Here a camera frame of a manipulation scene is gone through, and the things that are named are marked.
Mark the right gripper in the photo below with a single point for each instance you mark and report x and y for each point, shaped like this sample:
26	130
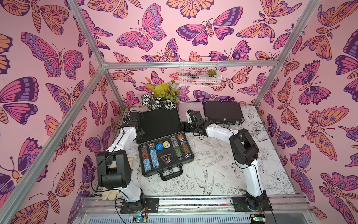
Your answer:
191	115

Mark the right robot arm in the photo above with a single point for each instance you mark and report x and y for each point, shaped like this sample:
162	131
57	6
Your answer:
244	149

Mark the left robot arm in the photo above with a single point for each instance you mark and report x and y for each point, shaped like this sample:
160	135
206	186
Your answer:
113	166

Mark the large black poker case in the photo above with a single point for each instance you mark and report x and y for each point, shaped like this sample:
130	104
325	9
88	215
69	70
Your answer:
163	147

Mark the striped black white plant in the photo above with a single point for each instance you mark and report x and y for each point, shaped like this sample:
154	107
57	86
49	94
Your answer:
154	103

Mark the green leafy plant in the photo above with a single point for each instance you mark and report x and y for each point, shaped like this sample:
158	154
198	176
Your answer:
166	91

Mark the small succulent plant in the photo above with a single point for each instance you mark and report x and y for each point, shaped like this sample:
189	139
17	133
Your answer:
212	72

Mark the cream work glove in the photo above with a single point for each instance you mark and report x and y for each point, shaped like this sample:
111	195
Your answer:
110	195

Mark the white wire basket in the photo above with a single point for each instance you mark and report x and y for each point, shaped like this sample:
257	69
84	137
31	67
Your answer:
194	73

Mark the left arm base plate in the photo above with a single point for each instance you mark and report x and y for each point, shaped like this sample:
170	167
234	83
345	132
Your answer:
142	205

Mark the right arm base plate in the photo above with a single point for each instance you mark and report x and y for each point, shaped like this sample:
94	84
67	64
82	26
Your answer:
251	204

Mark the aluminium front rail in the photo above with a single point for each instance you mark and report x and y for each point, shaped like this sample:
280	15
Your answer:
226	204

